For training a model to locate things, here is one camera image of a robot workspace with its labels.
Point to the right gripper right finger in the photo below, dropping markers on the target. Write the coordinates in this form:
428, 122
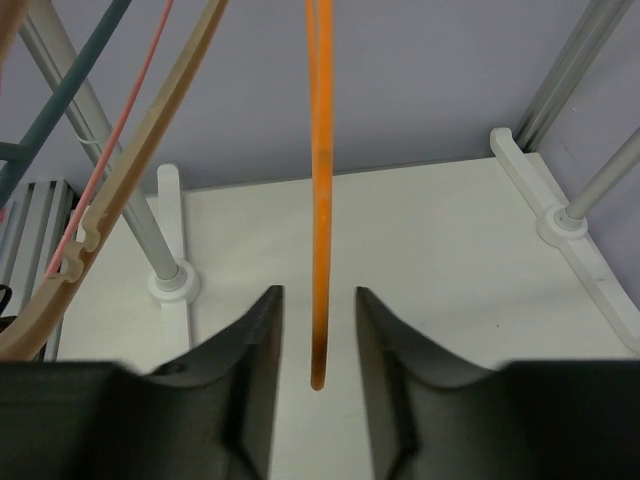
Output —
434, 415

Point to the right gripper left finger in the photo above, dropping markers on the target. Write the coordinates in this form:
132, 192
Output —
207, 414

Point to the beige hanger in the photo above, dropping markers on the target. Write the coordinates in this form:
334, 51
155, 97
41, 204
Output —
24, 338

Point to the pink wire hanger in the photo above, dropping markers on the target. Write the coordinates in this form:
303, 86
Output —
107, 151

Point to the blue hanger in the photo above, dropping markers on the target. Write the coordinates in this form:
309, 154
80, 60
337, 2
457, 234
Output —
19, 156

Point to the orange hanger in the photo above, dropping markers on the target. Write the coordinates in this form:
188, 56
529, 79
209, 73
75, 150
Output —
320, 42

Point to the aluminium mounting rail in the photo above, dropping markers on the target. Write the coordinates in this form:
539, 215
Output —
32, 224

